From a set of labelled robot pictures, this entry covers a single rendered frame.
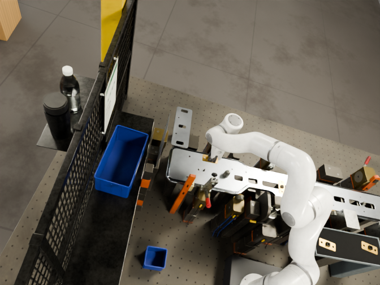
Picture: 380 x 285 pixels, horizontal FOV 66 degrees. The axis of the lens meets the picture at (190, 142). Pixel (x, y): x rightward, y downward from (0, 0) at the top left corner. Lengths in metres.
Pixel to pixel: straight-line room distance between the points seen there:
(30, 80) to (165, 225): 2.12
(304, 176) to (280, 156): 0.11
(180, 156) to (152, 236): 0.48
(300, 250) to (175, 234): 0.78
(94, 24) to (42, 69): 0.94
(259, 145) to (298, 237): 0.37
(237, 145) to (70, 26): 3.04
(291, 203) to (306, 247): 0.22
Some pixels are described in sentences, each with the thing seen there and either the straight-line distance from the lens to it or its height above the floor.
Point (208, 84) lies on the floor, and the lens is 3.52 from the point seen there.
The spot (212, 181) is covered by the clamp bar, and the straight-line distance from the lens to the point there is 1.36.
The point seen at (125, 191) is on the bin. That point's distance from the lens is 1.38.
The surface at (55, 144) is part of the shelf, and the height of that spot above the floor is 1.43.
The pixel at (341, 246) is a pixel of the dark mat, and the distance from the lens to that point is 1.64.
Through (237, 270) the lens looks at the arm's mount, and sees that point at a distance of 1.72.
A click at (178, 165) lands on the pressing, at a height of 1.00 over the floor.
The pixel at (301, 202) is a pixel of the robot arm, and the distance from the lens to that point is 1.07.
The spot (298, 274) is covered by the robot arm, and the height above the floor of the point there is 1.23.
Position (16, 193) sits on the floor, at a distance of 2.66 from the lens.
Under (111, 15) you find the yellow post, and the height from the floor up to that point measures 1.49.
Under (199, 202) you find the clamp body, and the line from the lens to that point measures 1.51.
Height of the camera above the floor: 2.37
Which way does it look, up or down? 54 degrees down
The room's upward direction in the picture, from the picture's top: 25 degrees clockwise
